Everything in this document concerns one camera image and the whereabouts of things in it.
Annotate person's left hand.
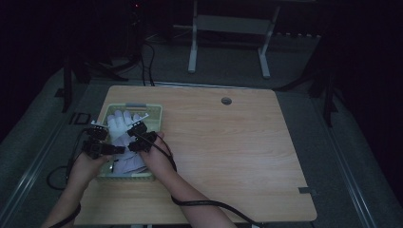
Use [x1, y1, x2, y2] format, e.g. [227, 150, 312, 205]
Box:
[67, 151, 112, 192]

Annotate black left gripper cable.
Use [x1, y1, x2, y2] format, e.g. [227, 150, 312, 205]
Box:
[46, 127, 89, 192]

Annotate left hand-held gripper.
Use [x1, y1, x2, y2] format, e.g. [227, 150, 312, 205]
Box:
[81, 120, 126, 160]

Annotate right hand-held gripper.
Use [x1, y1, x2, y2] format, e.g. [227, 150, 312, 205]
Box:
[126, 112, 159, 153]

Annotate large white and grey glove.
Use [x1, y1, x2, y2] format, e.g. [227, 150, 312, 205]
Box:
[106, 109, 148, 175]

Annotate black floor cables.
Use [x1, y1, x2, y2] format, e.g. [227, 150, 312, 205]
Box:
[139, 40, 157, 87]

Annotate pale green plastic basket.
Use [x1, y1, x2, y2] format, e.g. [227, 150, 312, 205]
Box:
[96, 102, 164, 182]

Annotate black rectangular floor frame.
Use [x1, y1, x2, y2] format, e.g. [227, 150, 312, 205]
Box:
[68, 111, 93, 125]

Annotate grey metal desk frame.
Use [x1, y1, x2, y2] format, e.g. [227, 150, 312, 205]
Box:
[173, 0, 281, 80]

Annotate person's right hand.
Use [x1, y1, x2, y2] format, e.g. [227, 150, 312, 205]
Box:
[139, 131, 179, 188]

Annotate dark metal stand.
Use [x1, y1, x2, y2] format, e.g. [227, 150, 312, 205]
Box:
[274, 37, 346, 128]
[53, 47, 131, 114]

